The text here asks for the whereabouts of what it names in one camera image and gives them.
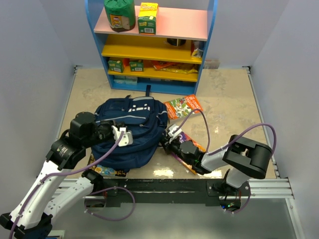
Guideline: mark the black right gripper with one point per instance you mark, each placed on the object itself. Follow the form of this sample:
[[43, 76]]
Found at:
[[166, 145]]

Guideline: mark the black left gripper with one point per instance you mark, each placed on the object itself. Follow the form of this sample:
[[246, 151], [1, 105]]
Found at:
[[109, 123]]

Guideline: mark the navy blue student backpack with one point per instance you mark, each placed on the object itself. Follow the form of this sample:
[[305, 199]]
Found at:
[[145, 117]]

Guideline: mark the orange Treehouse book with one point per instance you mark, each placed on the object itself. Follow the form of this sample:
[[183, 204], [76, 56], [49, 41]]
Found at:
[[181, 107]]

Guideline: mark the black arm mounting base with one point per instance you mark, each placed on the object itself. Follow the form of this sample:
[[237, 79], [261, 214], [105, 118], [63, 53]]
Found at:
[[168, 191]]

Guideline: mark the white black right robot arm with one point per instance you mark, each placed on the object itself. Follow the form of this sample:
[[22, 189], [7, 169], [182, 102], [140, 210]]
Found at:
[[248, 158]]

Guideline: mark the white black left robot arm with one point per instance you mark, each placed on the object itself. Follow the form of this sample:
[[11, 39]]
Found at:
[[59, 184]]

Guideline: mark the purple Roald Dahl book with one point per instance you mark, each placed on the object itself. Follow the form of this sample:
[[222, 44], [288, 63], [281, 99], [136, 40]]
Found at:
[[194, 168]]

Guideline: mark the small green box left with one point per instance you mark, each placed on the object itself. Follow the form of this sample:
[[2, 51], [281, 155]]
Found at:
[[116, 64]]

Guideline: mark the small green box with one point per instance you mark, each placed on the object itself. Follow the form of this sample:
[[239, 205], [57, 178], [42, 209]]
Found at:
[[136, 65], [116, 64]]

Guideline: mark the small green box right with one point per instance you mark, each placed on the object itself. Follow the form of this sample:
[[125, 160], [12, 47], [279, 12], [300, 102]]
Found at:
[[136, 65]]

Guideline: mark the orange yellow snack packets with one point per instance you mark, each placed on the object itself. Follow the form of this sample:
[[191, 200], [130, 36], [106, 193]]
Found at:
[[174, 67]]

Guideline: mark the blue shelf unit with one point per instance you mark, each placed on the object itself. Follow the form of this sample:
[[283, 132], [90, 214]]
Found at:
[[176, 29]]

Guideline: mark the small box behind shelf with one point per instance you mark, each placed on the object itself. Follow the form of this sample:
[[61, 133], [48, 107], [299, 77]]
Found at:
[[211, 64]]

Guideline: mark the small snack pouch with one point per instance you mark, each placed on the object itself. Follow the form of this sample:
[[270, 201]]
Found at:
[[197, 49]]

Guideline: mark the yellow green carton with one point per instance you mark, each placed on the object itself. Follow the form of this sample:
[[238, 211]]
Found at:
[[147, 18]]

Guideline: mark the green cylindrical package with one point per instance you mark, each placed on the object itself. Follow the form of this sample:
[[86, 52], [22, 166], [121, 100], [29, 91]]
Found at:
[[121, 14]]

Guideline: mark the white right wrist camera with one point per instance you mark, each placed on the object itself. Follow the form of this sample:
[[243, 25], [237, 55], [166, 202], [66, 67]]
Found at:
[[173, 132]]

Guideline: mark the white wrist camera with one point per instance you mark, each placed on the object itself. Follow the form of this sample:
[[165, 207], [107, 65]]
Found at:
[[173, 132], [123, 136]]

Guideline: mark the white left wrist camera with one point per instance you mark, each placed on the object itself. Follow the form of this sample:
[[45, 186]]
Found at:
[[123, 136]]

